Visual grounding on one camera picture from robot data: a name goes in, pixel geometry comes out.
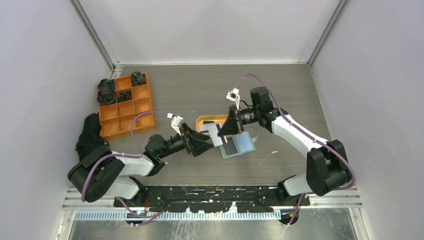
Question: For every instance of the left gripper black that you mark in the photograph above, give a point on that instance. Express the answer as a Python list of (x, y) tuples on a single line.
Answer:
[(196, 143)]

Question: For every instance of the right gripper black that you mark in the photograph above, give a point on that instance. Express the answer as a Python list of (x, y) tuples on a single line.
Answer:
[(232, 126)]

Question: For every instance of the orange oval tray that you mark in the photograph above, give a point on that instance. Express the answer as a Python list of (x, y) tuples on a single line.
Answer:
[(208, 119)]

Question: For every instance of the white grey card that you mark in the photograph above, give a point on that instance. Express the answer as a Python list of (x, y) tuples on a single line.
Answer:
[(212, 129)]

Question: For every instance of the green card holder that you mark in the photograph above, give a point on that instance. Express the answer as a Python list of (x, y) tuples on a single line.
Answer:
[(244, 144)]

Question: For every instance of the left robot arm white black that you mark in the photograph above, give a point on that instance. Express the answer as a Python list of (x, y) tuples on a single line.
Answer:
[(106, 173)]

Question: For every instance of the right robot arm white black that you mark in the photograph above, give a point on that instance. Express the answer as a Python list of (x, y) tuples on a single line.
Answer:
[(327, 167)]

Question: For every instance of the orange compartment organizer box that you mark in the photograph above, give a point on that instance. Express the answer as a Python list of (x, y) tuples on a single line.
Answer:
[(118, 118)]

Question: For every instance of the dark item middle compartment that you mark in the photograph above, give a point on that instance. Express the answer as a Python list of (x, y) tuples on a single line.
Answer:
[(124, 96)]

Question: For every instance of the dark rolled item top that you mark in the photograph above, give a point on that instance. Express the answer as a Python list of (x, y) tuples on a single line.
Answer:
[(138, 78)]

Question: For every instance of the dark rolled item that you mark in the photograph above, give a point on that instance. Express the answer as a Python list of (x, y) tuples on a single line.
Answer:
[(106, 97), (106, 84), (138, 78)]

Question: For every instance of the dark rolled item left lower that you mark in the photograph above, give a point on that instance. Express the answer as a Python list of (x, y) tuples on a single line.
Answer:
[(106, 97)]

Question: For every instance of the black cloth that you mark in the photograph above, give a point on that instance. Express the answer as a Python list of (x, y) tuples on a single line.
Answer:
[(90, 138)]

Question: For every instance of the dark rolled item left upper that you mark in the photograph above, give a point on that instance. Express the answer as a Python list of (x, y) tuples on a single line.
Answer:
[(106, 84)]

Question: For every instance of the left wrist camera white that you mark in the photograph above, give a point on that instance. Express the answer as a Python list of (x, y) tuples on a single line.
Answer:
[(176, 122)]

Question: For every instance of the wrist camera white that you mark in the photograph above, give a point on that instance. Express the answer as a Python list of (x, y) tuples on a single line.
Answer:
[(176, 122), (233, 95)]

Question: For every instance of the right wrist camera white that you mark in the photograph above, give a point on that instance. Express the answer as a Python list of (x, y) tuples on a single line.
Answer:
[(233, 95)]

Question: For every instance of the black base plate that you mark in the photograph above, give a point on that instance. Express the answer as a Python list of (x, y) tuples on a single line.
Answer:
[(214, 199)]

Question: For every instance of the aluminium frame rail left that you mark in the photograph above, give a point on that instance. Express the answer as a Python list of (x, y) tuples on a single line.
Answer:
[(86, 13)]

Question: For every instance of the aluminium frame rail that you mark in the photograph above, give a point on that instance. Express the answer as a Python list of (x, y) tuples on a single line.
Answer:
[(331, 24), (86, 13)]

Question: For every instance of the white slotted cable duct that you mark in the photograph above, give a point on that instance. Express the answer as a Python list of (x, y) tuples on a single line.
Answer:
[(124, 215)]

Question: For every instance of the aluminium frame rail right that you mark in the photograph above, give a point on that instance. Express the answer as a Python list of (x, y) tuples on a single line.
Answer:
[(331, 24)]

